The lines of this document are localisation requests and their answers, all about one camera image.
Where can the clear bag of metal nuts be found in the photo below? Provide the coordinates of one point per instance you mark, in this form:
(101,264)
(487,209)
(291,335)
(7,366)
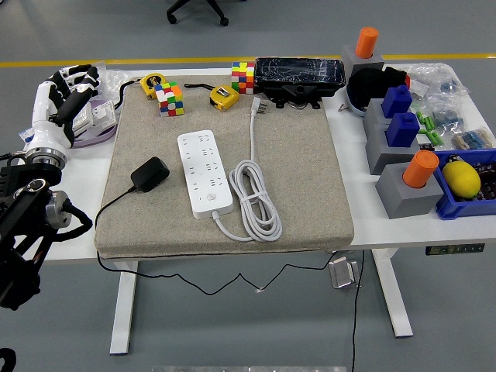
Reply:
(112,83)

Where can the purple tape roll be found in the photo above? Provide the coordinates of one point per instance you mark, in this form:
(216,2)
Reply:
(97,140)

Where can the blue plastic bin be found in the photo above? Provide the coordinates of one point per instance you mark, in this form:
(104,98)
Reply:
(461,209)

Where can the clear bag of resistors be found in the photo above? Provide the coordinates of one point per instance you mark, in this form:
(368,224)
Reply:
(472,138)

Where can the black office chair base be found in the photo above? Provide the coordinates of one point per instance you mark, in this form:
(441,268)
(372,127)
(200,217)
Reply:
(171,16)

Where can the small clear bag blue parts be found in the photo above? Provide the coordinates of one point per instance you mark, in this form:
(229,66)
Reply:
(445,116)

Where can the yellow lemon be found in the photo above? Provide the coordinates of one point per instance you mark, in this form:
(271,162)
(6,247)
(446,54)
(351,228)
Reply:
(461,180)

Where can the table control panel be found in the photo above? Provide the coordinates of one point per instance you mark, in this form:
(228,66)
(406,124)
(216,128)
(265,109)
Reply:
(455,249)

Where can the black cap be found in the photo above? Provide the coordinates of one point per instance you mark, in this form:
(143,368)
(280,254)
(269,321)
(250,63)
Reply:
(368,85)

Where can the large clear bag blue parts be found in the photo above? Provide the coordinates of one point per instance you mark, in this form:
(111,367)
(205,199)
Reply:
(449,83)

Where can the dark circuit board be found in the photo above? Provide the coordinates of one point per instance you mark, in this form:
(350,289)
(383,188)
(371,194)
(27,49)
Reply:
(489,182)

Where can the grey block with round hole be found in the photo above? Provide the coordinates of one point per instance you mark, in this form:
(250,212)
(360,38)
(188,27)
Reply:
(407,201)
(350,58)

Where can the colourful puzzle cube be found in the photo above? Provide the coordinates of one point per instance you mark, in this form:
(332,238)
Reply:
(170,100)

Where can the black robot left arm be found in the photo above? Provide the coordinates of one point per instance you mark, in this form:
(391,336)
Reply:
(23,217)

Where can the grey block with square hole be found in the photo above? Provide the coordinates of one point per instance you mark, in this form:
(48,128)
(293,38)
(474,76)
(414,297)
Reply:
(374,114)
(387,155)

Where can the grey-brown mat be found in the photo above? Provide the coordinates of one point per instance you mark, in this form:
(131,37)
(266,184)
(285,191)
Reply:
(302,174)

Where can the tall colourful cube tower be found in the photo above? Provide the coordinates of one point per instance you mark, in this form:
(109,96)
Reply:
(243,77)

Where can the green plastic connector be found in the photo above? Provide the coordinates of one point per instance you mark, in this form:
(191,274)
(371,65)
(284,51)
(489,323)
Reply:
(426,122)
(432,137)

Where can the white socket box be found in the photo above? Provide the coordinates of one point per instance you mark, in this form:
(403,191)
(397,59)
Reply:
(104,114)

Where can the blue square peg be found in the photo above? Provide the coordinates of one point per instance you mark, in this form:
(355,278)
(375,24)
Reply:
(403,131)
(397,101)

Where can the orange cylinder peg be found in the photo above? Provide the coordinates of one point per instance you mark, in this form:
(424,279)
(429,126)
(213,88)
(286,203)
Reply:
(367,42)
(420,168)

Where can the black cracked case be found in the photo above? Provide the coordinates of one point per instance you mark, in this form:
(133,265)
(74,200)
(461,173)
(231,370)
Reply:
(298,71)

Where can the white table leg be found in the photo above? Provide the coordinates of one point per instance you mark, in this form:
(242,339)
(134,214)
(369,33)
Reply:
(391,294)
(124,310)

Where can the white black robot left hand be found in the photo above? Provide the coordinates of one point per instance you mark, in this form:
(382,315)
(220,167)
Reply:
(46,135)

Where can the black plug adapter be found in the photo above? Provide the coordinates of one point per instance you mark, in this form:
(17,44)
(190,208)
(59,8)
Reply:
(149,174)

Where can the white power strip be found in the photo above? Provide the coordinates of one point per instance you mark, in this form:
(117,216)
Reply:
(201,174)

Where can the white wall switch panel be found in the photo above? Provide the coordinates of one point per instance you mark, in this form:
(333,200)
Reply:
(83,122)

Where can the metal block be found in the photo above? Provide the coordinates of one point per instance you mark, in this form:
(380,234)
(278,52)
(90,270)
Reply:
(343,273)

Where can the white blue round base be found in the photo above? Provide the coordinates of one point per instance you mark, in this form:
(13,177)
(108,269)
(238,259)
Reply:
(354,109)

